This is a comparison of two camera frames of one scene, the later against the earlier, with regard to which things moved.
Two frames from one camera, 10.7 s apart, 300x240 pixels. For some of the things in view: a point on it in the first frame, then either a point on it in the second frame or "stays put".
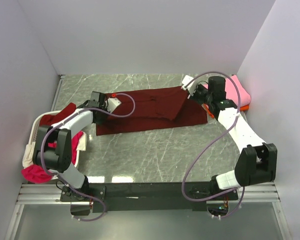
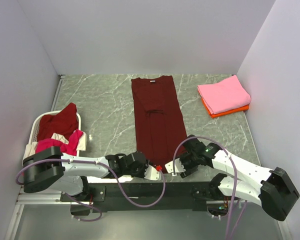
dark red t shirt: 155,108 to 159,130
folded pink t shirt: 232,92 stays put
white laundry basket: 34,128 stays put
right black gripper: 199,87 to 188,171
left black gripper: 99,121 to 142,174
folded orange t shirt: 244,107 stays put
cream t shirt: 28,160 stays put
